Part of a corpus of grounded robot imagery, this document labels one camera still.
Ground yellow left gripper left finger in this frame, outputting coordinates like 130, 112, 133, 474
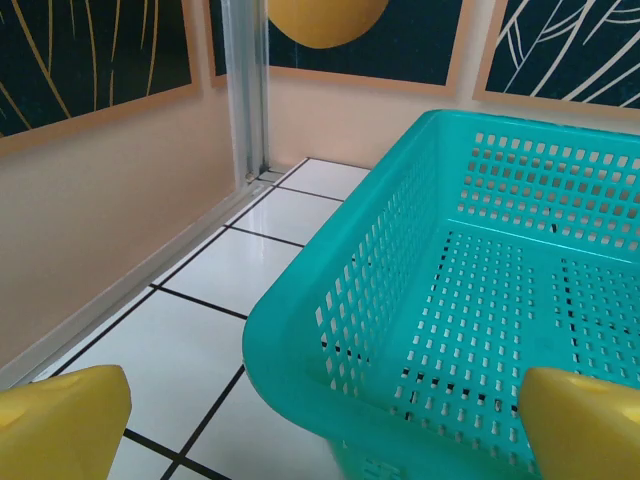
0, 364, 133, 480

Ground aluminium corner post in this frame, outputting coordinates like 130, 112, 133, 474
219, 0, 274, 184

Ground teal plastic mesh basket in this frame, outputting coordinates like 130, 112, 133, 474
242, 109, 640, 480

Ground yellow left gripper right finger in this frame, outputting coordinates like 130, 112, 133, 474
519, 367, 640, 480

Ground wall panel pale disc strands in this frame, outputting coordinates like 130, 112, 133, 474
0, 0, 204, 156

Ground aluminium side rail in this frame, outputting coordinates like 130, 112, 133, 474
0, 169, 286, 391

